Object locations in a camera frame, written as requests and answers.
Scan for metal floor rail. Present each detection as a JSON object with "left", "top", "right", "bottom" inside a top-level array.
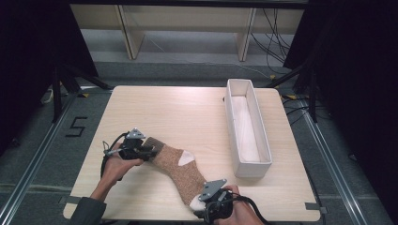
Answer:
[
  {"left": 299, "top": 99, "right": 369, "bottom": 225},
  {"left": 0, "top": 93, "right": 78, "bottom": 219}
]

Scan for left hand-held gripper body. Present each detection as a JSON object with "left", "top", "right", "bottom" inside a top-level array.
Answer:
[{"left": 119, "top": 127, "right": 146, "bottom": 161}]

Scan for brown and white sock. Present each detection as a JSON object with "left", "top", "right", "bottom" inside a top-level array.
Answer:
[{"left": 144, "top": 136, "right": 209, "bottom": 212}]

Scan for black curtain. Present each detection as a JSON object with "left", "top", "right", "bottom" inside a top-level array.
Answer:
[
  {"left": 283, "top": 0, "right": 398, "bottom": 217},
  {"left": 0, "top": 0, "right": 99, "bottom": 158}
]

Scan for beige wooden furniture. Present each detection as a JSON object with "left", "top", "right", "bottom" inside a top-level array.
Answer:
[{"left": 69, "top": 3, "right": 305, "bottom": 62}]

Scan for grey tape strip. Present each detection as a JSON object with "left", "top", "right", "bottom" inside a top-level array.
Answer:
[
  {"left": 304, "top": 202, "right": 329, "bottom": 216},
  {"left": 59, "top": 195, "right": 83, "bottom": 205}
]

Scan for white rectangular box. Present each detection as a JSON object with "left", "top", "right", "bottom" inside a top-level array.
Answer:
[{"left": 224, "top": 78, "right": 273, "bottom": 179}]

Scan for black floor cables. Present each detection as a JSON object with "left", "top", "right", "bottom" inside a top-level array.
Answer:
[{"left": 281, "top": 97, "right": 314, "bottom": 125}]

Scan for black metal stand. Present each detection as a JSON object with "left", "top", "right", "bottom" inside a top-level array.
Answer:
[
  {"left": 51, "top": 62, "right": 114, "bottom": 124},
  {"left": 266, "top": 62, "right": 319, "bottom": 124}
]

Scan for right hand-held gripper cable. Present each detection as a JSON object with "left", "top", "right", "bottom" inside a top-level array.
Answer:
[{"left": 231, "top": 193, "right": 272, "bottom": 225}]

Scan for person's left hand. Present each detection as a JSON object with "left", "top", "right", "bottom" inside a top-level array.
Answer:
[{"left": 100, "top": 143, "right": 145, "bottom": 188}]

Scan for white strap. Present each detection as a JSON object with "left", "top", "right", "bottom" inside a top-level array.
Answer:
[{"left": 40, "top": 88, "right": 54, "bottom": 105}]

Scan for bundle of black cables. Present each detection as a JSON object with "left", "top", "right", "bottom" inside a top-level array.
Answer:
[{"left": 250, "top": 8, "right": 294, "bottom": 75}]

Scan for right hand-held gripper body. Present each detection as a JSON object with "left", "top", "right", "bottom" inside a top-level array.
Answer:
[{"left": 198, "top": 178, "right": 234, "bottom": 223}]

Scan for person's right hand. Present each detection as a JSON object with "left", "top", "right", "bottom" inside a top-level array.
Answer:
[{"left": 214, "top": 185, "right": 264, "bottom": 225}]

